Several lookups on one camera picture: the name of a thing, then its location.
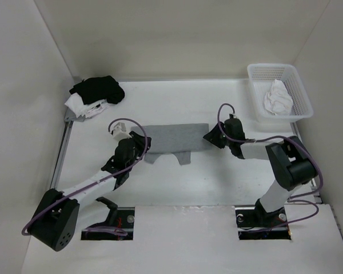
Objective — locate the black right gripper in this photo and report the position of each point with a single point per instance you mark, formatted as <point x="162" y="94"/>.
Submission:
<point x="212" y="136"/>

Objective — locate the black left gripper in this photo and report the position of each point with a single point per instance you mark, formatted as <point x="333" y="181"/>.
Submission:
<point x="140" y="141"/>

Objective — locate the grey tank top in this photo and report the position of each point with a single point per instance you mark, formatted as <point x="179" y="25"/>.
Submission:
<point x="179" y="140"/>

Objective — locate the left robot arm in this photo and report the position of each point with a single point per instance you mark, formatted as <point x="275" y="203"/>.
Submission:
<point x="55" y="219"/>

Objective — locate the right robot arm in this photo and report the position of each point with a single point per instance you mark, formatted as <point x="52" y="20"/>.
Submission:
<point x="288" y="159"/>

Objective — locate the white crumpled tank top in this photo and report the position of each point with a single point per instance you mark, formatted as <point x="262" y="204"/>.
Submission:
<point x="277" y="100"/>

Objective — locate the black folded tank top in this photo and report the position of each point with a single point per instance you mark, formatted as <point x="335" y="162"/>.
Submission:
<point x="99" y="88"/>

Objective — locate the white folded tank top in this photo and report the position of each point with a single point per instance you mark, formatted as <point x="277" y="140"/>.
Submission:
<point x="76" y="105"/>

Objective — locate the white plastic mesh basket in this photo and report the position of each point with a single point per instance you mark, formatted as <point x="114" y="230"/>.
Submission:
<point x="261" y="76"/>

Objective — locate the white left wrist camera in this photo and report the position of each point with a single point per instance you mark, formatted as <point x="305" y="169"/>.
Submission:
<point x="119" y="131"/>

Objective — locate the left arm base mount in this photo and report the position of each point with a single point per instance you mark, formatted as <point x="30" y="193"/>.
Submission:
<point x="118" y="225"/>

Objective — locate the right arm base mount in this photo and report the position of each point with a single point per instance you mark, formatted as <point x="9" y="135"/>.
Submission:
<point x="252" y="227"/>

